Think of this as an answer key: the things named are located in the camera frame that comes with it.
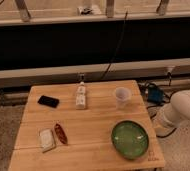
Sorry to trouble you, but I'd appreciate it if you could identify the green ceramic bowl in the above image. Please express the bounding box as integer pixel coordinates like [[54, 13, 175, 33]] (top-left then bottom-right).
[[111, 120, 149, 160]]

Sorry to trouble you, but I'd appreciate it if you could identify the wooden table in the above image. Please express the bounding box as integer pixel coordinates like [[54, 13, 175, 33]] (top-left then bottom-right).
[[9, 80, 165, 171]]

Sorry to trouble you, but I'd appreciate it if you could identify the red-brown leaf-shaped dish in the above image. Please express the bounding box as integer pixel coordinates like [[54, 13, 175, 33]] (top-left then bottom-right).
[[54, 123, 68, 145]]

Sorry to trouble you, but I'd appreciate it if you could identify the blue power box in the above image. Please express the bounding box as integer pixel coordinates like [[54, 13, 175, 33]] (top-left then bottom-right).
[[147, 88, 163, 104]]

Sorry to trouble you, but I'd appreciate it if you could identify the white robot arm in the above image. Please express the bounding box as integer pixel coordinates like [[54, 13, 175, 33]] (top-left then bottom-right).
[[153, 89, 190, 132]]

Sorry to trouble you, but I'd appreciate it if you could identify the white wrapped block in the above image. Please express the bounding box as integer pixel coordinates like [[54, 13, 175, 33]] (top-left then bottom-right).
[[39, 129, 56, 153]]

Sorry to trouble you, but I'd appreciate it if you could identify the clear plastic cup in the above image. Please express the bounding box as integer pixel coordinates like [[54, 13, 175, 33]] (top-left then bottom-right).
[[114, 87, 132, 109]]

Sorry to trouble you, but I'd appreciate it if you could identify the black hanging cable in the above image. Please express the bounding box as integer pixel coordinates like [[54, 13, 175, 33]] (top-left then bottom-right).
[[99, 10, 129, 81]]

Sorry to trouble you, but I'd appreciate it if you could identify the black floor cable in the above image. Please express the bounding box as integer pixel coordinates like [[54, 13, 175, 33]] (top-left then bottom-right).
[[147, 103, 178, 139]]

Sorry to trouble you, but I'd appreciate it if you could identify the black smartphone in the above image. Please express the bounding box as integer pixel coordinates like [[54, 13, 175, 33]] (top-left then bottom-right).
[[38, 95, 59, 108]]

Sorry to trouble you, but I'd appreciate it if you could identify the white small bottle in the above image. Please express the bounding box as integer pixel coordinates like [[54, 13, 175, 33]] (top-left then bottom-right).
[[76, 82, 86, 109]]

